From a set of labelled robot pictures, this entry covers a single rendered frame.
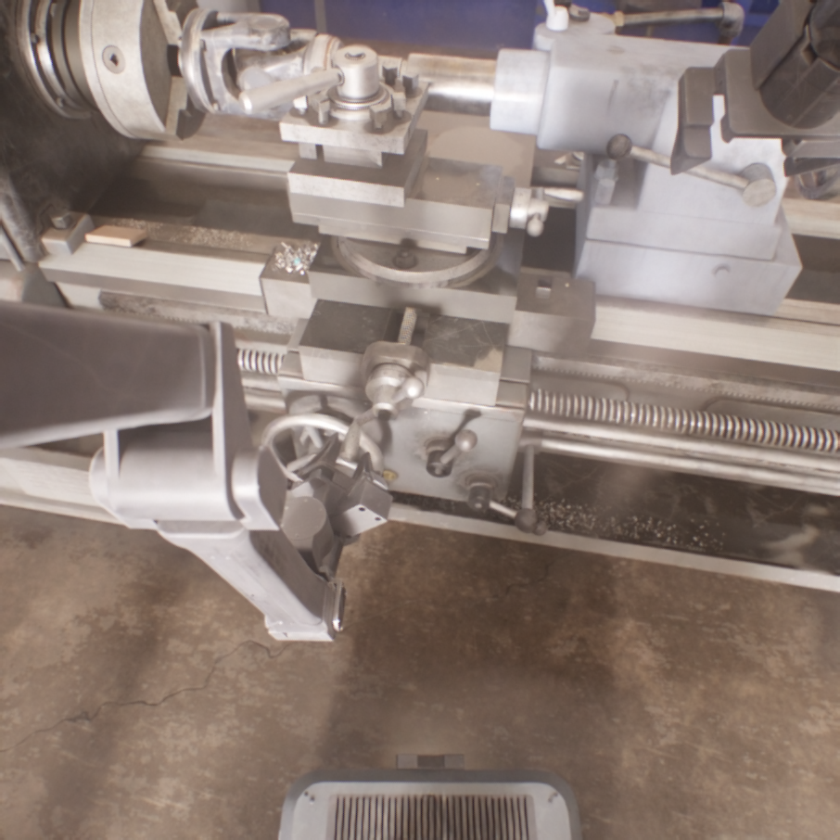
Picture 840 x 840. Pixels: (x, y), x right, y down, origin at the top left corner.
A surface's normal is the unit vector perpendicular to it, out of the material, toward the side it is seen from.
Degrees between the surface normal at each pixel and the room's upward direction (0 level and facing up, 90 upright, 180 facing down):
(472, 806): 0
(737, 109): 30
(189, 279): 36
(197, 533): 11
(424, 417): 90
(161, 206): 0
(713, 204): 66
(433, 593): 0
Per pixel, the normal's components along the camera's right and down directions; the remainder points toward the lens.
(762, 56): -1.00, -0.01
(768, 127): 0.01, -0.14
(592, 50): 0.02, -0.62
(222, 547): -0.04, 0.86
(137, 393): 1.00, 0.06
